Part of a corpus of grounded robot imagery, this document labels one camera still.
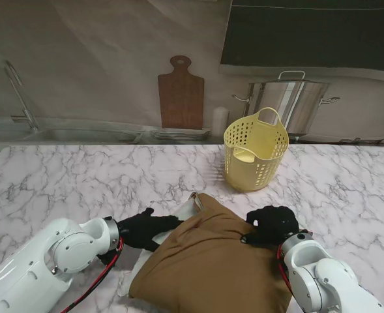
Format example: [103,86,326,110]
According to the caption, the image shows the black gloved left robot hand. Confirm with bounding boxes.
[117,207,185,254]

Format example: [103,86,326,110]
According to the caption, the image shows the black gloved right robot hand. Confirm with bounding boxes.
[240,205,300,247]

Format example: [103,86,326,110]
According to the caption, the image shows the white pillow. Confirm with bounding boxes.
[118,192,202,297]

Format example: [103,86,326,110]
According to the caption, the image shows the brown pillowcase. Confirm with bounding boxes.
[128,192,293,313]

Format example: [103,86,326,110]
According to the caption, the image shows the yellow perforated laundry basket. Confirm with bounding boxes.
[223,106,290,192]

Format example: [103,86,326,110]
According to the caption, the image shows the stack of white plates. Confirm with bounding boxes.
[149,127,212,142]

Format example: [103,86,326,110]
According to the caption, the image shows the steel kitchen sink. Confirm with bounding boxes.
[0,127,145,144]

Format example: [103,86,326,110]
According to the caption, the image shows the black stove grate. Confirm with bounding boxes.
[340,136,384,146]

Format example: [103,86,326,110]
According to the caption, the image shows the large steel stockpot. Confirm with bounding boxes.
[232,70,342,137]

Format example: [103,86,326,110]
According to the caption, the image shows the brown wooden cutting board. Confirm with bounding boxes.
[157,55,205,130]

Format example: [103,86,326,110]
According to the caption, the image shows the chrome kitchen faucet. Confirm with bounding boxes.
[3,59,40,134]

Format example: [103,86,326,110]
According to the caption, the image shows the dark range hood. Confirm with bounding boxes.
[218,0,384,74]

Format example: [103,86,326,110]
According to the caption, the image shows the red left arm cable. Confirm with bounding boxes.
[59,236,125,313]

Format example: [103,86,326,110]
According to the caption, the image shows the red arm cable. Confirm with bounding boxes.
[276,244,297,296]
[59,236,125,313]

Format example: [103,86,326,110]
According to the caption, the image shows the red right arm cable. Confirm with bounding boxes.
[276,244,297,296]

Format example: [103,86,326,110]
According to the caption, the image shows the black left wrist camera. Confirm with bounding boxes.
[96,249,123,265]

